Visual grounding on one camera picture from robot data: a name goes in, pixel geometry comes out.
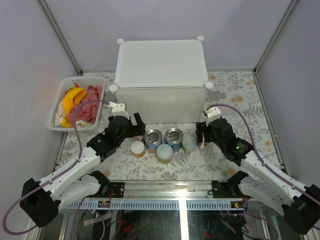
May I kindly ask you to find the blue can pull-tab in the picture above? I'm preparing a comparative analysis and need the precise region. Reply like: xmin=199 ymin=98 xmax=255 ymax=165
xmin=144 ymin=129 xmax=163 ymax=154
xmin=164 ymin=128 xmax=183 ymax=152

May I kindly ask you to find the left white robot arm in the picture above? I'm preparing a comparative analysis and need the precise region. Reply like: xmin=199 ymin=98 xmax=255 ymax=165
xmin=19 ymin=112 xmax=146 ymax=228

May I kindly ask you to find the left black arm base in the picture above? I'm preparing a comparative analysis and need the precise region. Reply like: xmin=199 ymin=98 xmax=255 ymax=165
xmin=80 ymin=170 xmax=125 ymax=199

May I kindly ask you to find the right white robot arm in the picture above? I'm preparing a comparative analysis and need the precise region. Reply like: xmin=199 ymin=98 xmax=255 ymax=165
xmin=195 ymin=117 xmax=320 ymax=235

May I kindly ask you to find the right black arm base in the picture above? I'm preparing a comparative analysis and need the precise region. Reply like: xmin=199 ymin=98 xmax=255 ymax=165
xmin=207 ymin=170 xmax=249 ymax=199

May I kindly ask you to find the short can white lid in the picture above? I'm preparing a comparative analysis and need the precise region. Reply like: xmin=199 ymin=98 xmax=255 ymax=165
xmin=130 ymin=140 xmax=146 ymax=158

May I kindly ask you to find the short can clear lid front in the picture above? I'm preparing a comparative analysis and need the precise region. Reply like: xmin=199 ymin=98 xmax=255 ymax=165
xmin=156 ymin=144 xmax=173 ymax=164

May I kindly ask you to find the pink cloth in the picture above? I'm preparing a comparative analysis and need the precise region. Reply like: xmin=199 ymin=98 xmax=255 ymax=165
xmin=67 ymin=85 xmax=103 ymax=127

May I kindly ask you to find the white plastic laundry basket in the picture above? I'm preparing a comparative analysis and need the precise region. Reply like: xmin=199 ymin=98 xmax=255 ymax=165
xmin=46 ymin=76 xmax=106 ymax=132

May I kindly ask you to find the yellow cloth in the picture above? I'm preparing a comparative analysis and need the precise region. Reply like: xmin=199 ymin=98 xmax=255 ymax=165
xmin=61 ymin=82 xmax=87 ymax=128

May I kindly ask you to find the white plastic storage cabinet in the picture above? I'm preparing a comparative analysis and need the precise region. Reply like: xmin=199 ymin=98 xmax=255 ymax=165
xmin=109 ymin=35 xmax=214 ymax=124

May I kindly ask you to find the white patterned cloth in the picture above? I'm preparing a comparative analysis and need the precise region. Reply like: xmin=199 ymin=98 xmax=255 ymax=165
xmin=54 ymin=102 xmax=70 ymax=128

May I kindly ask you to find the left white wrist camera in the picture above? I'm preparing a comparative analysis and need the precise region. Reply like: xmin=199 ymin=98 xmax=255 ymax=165
xmin=107 ymin=102 xmax=130 ymax=120

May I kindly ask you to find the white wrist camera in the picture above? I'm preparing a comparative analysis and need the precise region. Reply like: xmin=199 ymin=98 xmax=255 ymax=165
xmin=107 ymin=102 xmax=130 ymax=120
xmin=203 ymin=106 xmax=221 ymax=126

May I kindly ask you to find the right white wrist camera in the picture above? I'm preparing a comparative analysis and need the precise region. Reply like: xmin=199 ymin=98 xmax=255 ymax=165
xmin=203 ymin=106 xmax=221 ymax=126

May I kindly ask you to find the aluminium front rail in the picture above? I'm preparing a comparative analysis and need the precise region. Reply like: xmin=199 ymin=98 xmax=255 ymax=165
xmin=62 ymin=180 xmax=246 ymax=210

